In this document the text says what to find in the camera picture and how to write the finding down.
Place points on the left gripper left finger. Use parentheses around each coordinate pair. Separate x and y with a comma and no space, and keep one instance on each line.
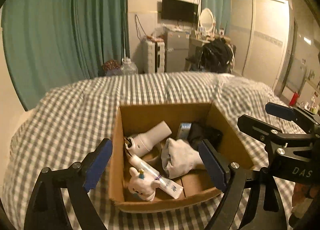
(46,208)

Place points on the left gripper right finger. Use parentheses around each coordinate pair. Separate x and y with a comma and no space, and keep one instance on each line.
(264,208)

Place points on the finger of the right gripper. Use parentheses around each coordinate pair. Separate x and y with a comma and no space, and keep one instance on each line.
(267,133)
(303,118)

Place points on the black sunglasses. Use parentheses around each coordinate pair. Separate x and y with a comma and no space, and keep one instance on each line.
(199,132)

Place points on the white sock bundle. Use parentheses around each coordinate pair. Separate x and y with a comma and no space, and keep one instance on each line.
(178,158)

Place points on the white cream tube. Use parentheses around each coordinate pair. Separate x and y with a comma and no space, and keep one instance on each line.
(168,186)

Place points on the white cartoon figurine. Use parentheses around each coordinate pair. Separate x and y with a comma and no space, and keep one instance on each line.
(142,184)

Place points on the white hair dryer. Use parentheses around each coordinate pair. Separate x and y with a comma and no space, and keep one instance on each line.
(143,143)

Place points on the red fire extinguisher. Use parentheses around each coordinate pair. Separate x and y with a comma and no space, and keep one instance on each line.
(294,99)

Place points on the grey checkered bed duvet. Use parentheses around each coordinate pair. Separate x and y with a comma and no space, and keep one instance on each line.
(71,121)

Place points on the black clothes on chair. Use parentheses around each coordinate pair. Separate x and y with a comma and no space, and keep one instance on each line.
(214,57)

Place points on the white louvered wardrobe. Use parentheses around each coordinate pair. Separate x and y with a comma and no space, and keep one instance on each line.
(260,31)

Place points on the brown cardboard box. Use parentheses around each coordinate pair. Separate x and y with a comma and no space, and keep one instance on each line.
(197,184)

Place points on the wooden dressing table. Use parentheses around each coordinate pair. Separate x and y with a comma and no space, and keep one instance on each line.
(195,42)

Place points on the white oval vanity mirror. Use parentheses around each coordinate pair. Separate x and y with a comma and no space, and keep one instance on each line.
(207,21)

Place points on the silver mini fridge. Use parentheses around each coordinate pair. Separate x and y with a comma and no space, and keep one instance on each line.
(176,50)

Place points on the white suitcase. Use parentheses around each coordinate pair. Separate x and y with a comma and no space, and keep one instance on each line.
(153,56)

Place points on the clear plastic water jug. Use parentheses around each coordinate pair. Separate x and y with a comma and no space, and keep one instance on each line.
(128,67)

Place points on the brown patterned bag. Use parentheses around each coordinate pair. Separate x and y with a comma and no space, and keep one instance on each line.
(112,68)

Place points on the large green curtain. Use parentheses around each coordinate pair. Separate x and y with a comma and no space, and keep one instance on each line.
(52,43)

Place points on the black wall television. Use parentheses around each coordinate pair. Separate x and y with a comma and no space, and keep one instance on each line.
(181,11)

